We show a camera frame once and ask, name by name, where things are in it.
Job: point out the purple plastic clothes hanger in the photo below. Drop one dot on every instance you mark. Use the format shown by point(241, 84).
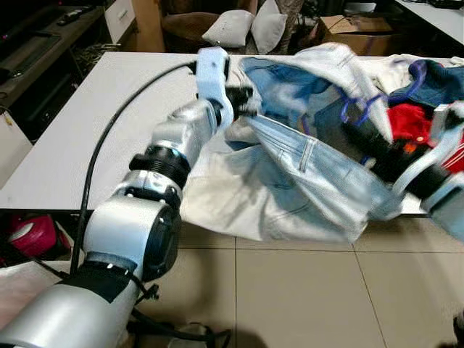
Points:
point(423, 78)

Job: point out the cream white denim shorts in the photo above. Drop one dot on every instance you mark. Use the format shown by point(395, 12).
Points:
point(304, 188)

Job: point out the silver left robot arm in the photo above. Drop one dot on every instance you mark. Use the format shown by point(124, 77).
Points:
point(127, 232)

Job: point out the red garment with cream stripes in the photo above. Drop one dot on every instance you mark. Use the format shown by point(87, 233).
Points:
point(406, 119)

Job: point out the grey pillow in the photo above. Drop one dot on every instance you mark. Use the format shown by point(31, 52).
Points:
point(228, 29)
point(270, 25)

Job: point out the brown round chair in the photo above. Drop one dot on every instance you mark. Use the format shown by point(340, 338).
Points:
point(181, 29)

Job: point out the blue denim garment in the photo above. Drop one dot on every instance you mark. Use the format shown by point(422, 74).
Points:
point(446, 83)

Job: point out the brown wooden panel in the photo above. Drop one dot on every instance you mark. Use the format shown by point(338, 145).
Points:
point(148, 25)

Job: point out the brown cardboard box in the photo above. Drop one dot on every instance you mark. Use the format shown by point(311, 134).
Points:
point(362, 40)

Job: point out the white board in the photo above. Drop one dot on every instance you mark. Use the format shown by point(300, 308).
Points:
point(119, 18)

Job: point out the long white table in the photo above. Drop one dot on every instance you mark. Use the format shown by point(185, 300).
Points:
point(435, 14)

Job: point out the white table with black legs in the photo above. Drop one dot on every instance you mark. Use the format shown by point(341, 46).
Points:
point(72, 145)

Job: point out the black remote control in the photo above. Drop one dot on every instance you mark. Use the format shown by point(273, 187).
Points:
point(75, 15)

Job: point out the black low shelf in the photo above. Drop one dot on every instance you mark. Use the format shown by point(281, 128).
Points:
point(36, 65)

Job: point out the pink clothes iron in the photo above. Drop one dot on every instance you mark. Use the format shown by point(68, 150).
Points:
point(32, 235)

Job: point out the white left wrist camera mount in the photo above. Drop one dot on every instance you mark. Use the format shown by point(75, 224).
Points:
point(214, 80)

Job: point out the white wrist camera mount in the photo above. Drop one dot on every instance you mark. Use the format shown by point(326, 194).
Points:
point(428, 163)
point(214, 80)

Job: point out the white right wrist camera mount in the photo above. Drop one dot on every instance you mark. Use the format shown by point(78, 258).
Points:
point(428, 163)

